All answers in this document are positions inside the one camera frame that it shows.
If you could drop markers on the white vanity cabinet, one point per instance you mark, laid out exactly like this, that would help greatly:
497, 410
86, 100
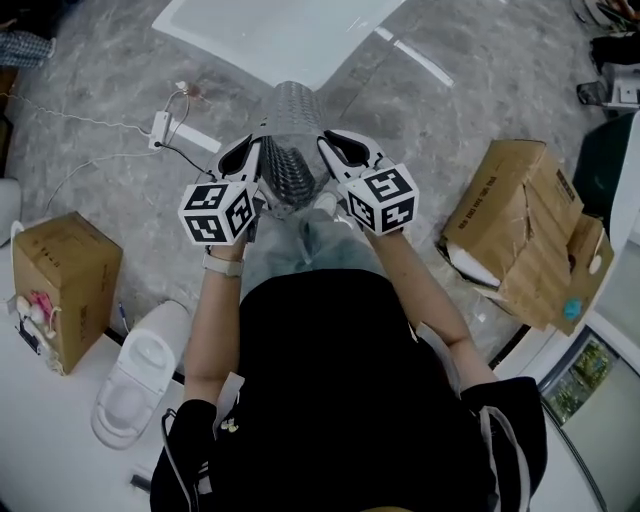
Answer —
622, 90

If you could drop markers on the cardboard box with teal sticker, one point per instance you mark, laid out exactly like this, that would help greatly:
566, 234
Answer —
585, 280

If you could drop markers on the window with greenery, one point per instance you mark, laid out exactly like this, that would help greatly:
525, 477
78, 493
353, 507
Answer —
580, 380

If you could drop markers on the grey perforated bath mat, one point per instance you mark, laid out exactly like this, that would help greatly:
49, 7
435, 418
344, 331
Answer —
292, 115

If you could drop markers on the white bathtub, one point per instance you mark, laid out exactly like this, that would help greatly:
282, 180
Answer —
280, 35

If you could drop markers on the person's left forearm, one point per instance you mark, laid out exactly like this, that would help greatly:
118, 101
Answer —
215, 325

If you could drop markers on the pink fluffy item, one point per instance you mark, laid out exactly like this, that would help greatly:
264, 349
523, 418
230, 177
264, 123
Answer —
41, 301

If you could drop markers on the person's right forearm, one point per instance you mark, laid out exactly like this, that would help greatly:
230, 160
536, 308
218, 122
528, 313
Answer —
425, 290

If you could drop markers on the small black bin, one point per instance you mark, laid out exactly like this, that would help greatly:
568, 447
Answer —
592, 93

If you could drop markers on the white toilet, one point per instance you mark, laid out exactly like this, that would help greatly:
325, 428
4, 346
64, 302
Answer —
135, 370

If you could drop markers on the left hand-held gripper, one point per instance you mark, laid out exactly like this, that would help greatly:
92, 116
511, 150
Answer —
215, 215

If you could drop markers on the upright brown cardboard box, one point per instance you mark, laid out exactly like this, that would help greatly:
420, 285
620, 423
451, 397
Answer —
70, 280

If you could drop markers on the white raised platform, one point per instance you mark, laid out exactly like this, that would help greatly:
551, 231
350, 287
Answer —
50, 440

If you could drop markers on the white foam block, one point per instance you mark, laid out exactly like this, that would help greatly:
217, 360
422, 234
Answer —
472, 265

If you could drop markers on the white power strip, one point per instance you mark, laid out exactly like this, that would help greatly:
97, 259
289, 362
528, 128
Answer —
160, 131

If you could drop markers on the person's blue jeans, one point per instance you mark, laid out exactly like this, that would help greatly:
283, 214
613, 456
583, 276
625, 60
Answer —
325, 250

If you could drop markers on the blue pen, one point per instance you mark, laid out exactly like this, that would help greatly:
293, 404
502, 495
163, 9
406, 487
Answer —
123, 315

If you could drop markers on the person's black shirt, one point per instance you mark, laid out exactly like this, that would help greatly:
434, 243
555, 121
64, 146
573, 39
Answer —
340, 400

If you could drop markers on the dark wooden furniture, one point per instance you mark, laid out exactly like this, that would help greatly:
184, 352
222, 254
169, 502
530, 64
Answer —
6, 125

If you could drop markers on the person's white shoe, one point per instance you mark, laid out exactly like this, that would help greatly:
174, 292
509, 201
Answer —
325, 204

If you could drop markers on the beige wristband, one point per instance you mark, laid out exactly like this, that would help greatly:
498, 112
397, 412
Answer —
225, 265

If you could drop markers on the white toiletries bundle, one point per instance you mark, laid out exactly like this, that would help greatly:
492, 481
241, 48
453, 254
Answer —
35, 335

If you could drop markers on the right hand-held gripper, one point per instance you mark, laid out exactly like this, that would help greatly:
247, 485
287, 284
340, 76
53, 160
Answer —
380, 200

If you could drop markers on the large torn cardboard box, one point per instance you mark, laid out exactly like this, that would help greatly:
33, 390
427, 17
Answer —
505, 210

